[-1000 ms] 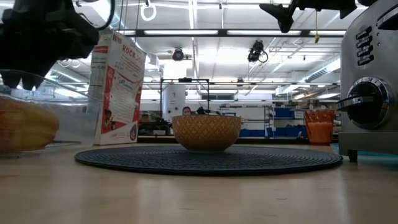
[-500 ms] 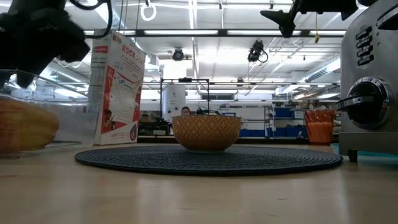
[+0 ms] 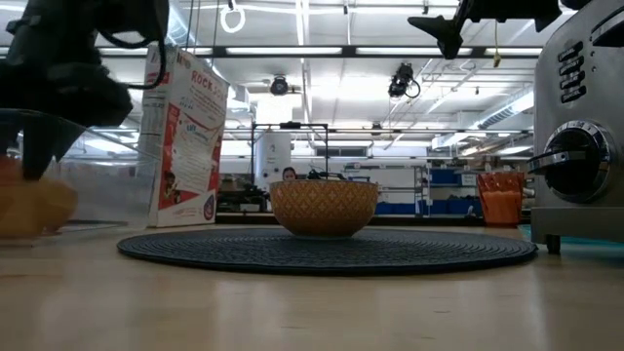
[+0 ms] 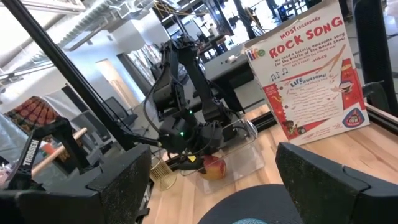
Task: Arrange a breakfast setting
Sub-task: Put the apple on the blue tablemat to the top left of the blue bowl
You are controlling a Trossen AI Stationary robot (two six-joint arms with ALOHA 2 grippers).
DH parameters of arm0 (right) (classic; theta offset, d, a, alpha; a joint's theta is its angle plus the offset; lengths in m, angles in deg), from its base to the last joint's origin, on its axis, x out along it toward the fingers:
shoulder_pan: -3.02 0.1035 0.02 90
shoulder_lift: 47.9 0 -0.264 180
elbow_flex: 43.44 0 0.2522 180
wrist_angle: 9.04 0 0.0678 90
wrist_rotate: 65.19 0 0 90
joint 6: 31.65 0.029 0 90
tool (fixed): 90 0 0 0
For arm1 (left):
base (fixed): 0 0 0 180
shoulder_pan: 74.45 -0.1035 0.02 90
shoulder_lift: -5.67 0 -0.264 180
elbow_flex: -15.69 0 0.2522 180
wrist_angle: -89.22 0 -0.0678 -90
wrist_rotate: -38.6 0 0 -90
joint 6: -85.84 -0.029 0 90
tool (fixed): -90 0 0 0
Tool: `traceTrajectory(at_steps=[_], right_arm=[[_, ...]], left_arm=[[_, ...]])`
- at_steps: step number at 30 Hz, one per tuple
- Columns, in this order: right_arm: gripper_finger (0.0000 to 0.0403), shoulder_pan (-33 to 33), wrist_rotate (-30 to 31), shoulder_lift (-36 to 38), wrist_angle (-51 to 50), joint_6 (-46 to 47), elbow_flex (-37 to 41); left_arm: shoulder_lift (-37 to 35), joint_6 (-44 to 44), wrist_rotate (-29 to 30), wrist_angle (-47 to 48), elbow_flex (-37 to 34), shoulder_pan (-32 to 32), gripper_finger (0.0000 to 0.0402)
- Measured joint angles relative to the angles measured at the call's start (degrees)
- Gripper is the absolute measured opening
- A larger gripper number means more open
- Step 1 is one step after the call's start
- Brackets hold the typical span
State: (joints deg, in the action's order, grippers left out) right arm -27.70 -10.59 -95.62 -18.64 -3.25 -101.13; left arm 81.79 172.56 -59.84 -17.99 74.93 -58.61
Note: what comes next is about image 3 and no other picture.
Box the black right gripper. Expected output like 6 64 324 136
407 0 565 60

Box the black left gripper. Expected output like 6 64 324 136
0 60 134 181

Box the red and yellow apple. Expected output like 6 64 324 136
0 155 79 239

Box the red and white cereal box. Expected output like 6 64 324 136
137 44 230 229

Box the orange cup with juice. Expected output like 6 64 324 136
476 171 527 228

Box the orange bowl with blue inside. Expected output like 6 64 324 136
268 179 380 239

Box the dark round woven placemat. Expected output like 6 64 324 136
116 227 539 277

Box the clear plastic container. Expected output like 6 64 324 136
0 107 165 235

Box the shelf with blue bins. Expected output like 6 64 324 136
373 165 482 216

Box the stainless steel four-slot toaster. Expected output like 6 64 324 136
526 0 624 255

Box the white cylindrical tank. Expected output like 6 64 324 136
253 131 293 192

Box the black camera with cable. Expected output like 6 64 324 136
388 61 421 99

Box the black overhead frame beam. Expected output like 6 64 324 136
0 45 545 59

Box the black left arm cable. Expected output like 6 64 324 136
97 26 170 92

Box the round black ceiling camera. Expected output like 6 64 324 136
270 75 290 97

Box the black tubular frame stand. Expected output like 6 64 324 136
251 121 331 182

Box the white cable loop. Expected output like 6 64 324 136
218 3 247 35

